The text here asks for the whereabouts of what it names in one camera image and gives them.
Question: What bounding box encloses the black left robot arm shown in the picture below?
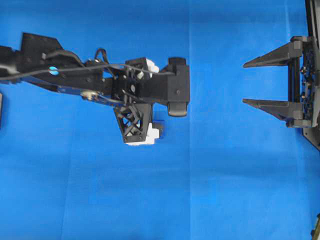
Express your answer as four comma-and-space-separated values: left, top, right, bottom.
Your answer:
0, 33, 172, 146

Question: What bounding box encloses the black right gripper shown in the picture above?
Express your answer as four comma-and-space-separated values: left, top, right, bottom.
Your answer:
242, 36, 318, 128

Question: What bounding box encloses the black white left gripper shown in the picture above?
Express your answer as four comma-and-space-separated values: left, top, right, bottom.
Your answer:
109, 57, 162, 146

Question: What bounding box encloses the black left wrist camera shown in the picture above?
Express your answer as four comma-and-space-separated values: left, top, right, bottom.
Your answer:
137, 57, 190, 117

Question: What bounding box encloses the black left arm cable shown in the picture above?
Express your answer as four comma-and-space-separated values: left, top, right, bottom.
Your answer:
0, 47, 176, 81

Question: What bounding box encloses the blue table cloth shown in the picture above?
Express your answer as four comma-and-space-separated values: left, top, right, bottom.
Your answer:
0, 0, 320, 240

